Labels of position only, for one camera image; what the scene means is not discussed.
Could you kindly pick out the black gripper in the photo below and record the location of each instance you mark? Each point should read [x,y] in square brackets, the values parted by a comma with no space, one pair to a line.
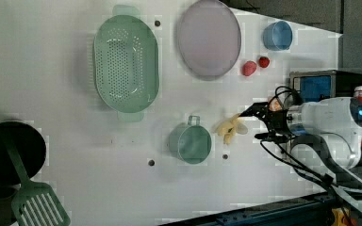
[276,122]

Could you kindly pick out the yellow plush banana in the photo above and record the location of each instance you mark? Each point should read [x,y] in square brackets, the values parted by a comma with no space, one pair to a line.
[230,127]

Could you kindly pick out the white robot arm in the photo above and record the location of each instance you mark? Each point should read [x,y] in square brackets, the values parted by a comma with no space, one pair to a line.
[325,142]

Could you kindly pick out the lilac round plate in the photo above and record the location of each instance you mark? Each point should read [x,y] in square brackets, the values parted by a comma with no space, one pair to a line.
[209,38]

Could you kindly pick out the black toaster oven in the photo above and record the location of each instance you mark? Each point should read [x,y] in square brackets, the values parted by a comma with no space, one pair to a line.
[320,85]

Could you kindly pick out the large red strawberry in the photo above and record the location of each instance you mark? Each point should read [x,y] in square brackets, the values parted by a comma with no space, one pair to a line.
[249,68]

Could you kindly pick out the small red strawberry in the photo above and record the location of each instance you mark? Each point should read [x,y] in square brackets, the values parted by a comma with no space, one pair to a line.
[264,62]

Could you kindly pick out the green measuring cup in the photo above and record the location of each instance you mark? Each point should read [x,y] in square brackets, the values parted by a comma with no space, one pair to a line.
[190,141]

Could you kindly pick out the blue cup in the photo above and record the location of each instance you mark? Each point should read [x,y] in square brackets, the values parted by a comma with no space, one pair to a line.
[277,36]

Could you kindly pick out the green perforated colander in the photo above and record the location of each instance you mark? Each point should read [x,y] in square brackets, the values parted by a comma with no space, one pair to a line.
[125,54]

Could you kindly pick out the green slotted spatula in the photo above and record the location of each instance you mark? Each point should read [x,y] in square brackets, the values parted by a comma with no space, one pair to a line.
[35,203]

